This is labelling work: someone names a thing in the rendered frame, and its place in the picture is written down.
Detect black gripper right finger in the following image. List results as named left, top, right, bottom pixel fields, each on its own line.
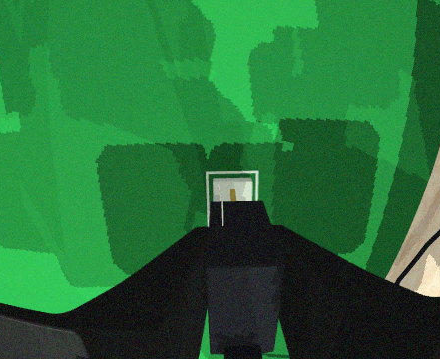
left=272, top=226, right=440, bottom=359

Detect green circuit board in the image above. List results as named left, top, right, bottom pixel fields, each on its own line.
left=0, top=0, right=440, bottom=314

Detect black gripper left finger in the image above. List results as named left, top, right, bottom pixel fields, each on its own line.
left=0, top=226, right=208, bottom=359

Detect black connector plug with cable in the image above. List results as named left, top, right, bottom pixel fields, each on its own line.
left=207, top=202, right=286, bottom=359

